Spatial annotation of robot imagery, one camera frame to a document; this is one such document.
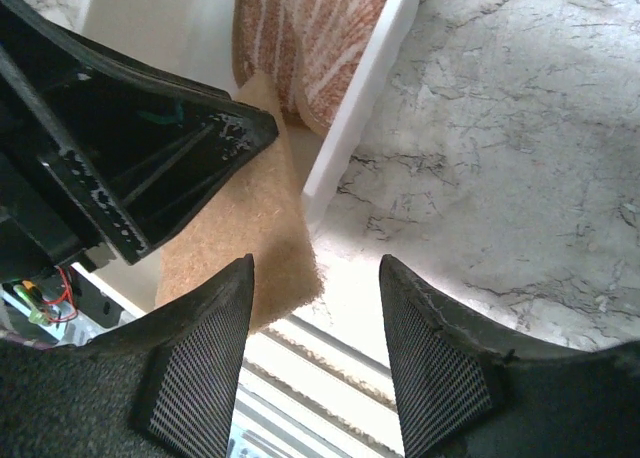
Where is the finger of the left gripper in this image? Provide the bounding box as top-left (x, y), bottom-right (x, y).
top-left (1, 0), bottom-right (278, 266)

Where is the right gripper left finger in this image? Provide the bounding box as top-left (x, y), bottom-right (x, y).
top-left (1, 256), bottom-right (254, 457)

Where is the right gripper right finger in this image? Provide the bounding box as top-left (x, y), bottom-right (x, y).
top-left (379, 255), bottom-right (639, 457)

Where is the white plastic storage basket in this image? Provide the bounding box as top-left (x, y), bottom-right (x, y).
top-left (82, 0), bottom-right (418, 316)

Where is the tan scouring pad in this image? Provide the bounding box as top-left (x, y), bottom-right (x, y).
top-left (155, 71), bottom-right (323, 333)

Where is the pink striped towel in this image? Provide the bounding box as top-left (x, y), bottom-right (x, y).
top-left (232, 0), bottom-right (387, 136)

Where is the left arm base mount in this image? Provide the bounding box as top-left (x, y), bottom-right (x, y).
top-left (1, 268), bottom-right (135, 348)

